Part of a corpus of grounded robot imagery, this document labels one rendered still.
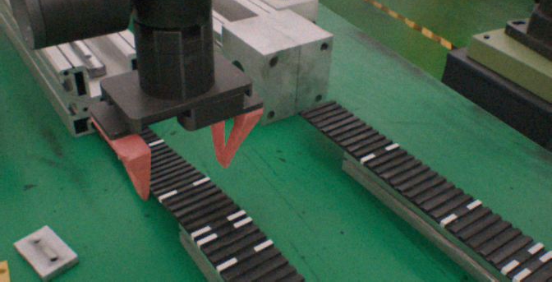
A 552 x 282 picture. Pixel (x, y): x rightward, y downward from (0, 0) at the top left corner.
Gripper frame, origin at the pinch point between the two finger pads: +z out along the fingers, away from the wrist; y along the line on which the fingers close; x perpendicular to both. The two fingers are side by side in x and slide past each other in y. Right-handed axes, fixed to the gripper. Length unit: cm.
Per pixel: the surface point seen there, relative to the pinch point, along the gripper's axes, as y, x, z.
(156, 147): -1.6, -9.6, 4.1
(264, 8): -23.2, -20.8, -3.0
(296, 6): -32.2, -25.1, 0.1
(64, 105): 4.3, -19.7, 2.4
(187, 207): 0.8, 1.9, 2.3
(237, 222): -1.7, 6.0, 2.0
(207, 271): 2.0, 7.3, 4.5
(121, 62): -2.8, -19.7, -1.0
